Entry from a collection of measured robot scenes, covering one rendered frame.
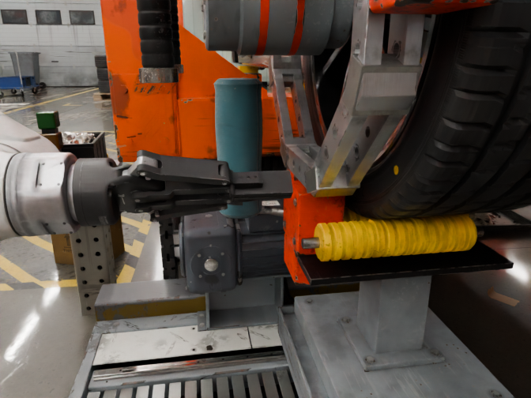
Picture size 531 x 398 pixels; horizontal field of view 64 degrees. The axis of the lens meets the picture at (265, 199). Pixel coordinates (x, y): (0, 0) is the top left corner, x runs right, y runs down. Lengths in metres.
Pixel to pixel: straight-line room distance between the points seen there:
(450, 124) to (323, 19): 0.26
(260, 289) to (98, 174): 0.85
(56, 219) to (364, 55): 0.35
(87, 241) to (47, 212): 0.92
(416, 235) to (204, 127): 0.65
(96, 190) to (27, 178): 0.06
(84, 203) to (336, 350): 0.60
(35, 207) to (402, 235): 0.48
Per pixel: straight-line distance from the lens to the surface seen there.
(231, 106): 0.78
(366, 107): 0.47
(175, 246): 1.34
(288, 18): 0.64
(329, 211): 0.70
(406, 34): 0.47
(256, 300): 1.27
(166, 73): 0.50
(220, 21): 0.63
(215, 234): 0.99
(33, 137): 0.67
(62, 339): 1.43
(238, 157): 0.79
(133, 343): 1.21
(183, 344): 1.17
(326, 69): 0.92
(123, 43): 1.13
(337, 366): 0.87
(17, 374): 1.35
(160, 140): 1.13
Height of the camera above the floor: 0.77
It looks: 18 degrees down
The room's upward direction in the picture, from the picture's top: straight up
